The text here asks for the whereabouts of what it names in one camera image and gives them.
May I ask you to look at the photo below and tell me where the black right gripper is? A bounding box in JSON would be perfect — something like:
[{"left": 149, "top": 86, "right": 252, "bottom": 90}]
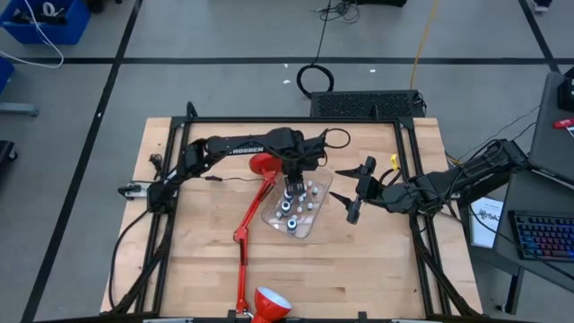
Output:
[{"left": 328, "top": 155, "right": 383, "bottom": 226}]

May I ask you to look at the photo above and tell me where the clear plastic bin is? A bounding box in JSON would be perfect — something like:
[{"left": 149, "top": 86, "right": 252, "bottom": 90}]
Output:
[{"left": 261, "top": 166, "right": 334, "bottom": 240}]

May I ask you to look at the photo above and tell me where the red desk lamp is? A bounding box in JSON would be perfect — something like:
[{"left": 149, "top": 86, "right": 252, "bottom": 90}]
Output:
[{"left": 232, "top": 152, "right": 293, "bottom": 323}]

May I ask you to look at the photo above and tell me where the black computer case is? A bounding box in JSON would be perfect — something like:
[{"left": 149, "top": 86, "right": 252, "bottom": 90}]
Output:
[{"left": 309, "top": 89, "right": 427, "bottom": 119}]

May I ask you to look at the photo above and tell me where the white paper sheet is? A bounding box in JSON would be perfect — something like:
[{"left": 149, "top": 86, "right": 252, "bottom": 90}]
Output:
[{"left": 468, "top": 196, "right": 506, "bottom": 250}]

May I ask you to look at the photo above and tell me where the black clamp silver plate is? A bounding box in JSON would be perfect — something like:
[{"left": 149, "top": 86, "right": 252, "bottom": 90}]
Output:
[{"left": 117, "top": 181, "right": 149, "bottom": 201}]

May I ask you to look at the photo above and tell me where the grey desk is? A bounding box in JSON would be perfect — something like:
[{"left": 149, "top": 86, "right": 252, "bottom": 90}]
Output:
[{"left": 465, "top": 154, "right": 574, "bottom": 315}]

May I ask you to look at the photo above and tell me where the black computer keyboard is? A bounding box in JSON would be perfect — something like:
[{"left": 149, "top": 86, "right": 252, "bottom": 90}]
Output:
[{"left": 509, "top": 209, "right": 574, "bottom": 264}]

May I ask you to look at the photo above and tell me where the grey laptop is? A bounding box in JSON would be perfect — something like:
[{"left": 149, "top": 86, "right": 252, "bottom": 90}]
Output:
[{"left": 527, "top": 71, "right": 574, "bottom": 185}]

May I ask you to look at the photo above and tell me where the black device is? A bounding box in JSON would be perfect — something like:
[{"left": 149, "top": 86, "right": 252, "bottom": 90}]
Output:
[{"left": 557, "top": 66, "right": 574, "bottom": 113}]

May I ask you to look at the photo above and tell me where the blue storage bin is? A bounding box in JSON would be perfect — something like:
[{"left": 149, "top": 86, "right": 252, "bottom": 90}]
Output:
[{"left": 0, "top": 0, "right": 91, "bottom": 46}]

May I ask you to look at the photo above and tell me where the black aluminium rig frame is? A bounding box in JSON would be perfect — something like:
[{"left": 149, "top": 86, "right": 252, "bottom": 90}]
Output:
[{"left": 107, "top": 101, "right": 483, "bottom": 323}]

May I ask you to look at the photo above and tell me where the black lamp power cord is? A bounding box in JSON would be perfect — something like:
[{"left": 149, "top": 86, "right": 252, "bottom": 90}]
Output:
[{"left": 204, "top": 174, "right": 266, "bottom": 184}]

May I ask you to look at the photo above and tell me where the black coiled cable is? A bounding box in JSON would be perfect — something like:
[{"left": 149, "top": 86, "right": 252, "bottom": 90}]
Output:
[{"left": 295, "top": 0, "right": 336, "bottom": 100}]

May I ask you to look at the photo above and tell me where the yellow hanging cable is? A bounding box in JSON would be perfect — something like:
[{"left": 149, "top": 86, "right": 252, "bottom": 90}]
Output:
[{"left": 409, "top": 0, "right": 440, "bottom": 91}]

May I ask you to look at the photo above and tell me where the black cable bundle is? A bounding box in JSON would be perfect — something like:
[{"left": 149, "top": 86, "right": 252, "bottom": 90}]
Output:
[{"left": 316, "top": 0, "right": 362, "bottom": 24}]

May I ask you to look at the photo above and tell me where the white cable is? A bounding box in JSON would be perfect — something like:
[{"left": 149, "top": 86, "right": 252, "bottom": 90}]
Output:
[{"left": 0, "top": 0, "right": 66, "bottom": 70}]

